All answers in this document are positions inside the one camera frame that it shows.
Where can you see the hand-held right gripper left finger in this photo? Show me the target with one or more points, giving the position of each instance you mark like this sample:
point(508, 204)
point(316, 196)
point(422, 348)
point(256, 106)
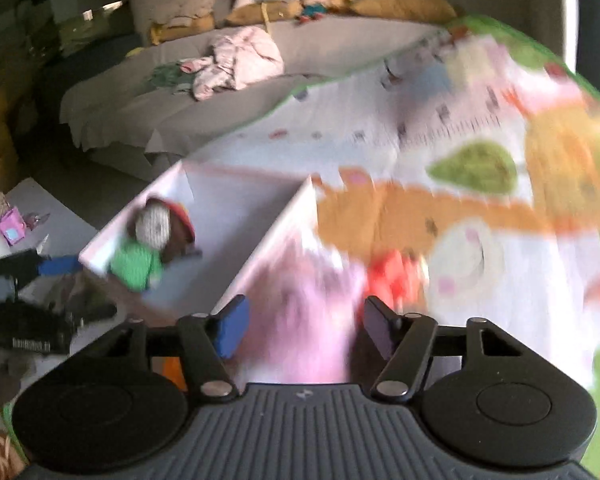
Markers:
point(232, 330)

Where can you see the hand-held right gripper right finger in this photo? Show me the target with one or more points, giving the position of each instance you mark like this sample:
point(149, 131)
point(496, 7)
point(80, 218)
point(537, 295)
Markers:
point(380, 330)

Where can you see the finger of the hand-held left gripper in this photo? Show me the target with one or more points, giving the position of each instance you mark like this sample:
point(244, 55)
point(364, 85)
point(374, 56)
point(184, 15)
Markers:
point(60, 265)

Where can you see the red plush toy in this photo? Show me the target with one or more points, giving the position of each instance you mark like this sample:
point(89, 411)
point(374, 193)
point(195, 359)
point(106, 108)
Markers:
point(392, 277)

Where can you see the crochet doll green shirt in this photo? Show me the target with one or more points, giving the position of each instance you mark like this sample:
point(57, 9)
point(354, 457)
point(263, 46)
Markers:
point(137, 265)

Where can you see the pale cardboard box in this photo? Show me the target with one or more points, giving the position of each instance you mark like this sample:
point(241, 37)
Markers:
point(220, 210)

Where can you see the small pink box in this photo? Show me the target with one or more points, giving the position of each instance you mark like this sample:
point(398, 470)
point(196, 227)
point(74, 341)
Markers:
point(12, 225)

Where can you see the small orange object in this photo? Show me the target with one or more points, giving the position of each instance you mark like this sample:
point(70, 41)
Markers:
point(172, 372)

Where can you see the grey sofa bed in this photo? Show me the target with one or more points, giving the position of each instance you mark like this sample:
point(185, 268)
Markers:
point(130, 105)

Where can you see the green cloth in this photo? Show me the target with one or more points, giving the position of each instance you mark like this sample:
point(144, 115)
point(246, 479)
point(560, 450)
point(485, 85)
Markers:
point(167, 75)

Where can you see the printed play mat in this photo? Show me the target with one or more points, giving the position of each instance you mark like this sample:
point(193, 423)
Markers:
point(430, 110)

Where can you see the dark glass cabinet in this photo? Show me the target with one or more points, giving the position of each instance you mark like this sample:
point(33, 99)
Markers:
point(80, 25)

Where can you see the beige plush on sofa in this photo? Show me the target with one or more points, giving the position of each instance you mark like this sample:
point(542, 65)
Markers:
point(180, 30)

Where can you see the pink clothes heap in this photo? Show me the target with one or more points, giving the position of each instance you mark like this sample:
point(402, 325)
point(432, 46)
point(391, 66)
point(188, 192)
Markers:
point(250, 55)

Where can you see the cream plush toy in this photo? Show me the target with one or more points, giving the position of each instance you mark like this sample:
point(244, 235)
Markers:
point(195, 7)

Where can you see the long yellow pillow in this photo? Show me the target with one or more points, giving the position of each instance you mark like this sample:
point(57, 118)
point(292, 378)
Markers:
point(252, 12)

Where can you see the small white plush toy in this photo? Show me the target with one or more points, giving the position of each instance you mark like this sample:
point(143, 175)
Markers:
point(242, 2)

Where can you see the plump yellow pillow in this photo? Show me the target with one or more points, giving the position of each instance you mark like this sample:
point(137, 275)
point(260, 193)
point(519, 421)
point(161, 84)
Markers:
point(405, 5)

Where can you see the small colourful doll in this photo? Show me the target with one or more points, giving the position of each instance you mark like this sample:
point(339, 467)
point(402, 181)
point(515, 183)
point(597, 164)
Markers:
point(312, 7)

